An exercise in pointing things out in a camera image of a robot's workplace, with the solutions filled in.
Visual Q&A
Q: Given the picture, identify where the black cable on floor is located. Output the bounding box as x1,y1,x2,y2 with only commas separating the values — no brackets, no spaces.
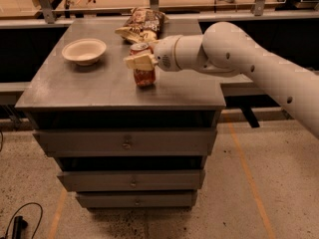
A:
4,202,44,239

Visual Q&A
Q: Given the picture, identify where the white paper bowl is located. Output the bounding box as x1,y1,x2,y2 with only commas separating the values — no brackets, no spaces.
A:
62,38,107,66

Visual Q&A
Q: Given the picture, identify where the top grey drawer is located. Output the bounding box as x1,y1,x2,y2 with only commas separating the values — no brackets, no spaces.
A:
34,128,216,157

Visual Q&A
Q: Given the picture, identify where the brown chip bag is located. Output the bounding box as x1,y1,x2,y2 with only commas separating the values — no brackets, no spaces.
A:
115,8,168,44

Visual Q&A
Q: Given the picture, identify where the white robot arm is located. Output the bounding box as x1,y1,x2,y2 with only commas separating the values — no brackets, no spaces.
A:
125,22,319,137

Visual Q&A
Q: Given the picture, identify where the bottom grey drawer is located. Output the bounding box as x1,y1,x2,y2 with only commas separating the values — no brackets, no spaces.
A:
76,190,197,208

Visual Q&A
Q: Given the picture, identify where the middle grey drawer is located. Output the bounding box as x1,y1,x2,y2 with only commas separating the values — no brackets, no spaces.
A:
58,169,205,192

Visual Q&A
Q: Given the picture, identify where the grey drawer cabinet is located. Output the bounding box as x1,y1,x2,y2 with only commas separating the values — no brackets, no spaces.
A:
15,18,227,211

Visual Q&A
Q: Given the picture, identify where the red coke can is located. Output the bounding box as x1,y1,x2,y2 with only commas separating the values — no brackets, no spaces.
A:
130,43,156,88

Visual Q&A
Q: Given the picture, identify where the black plug device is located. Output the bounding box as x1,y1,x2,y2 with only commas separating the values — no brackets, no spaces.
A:
11,216,28,239

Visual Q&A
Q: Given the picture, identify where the grey drawer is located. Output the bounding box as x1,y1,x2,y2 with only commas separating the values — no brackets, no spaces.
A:
76,190,197,208
34,128,216,157
58,169,205,192

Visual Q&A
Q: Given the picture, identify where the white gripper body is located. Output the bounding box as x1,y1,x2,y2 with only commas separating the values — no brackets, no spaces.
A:
154,35,181,72

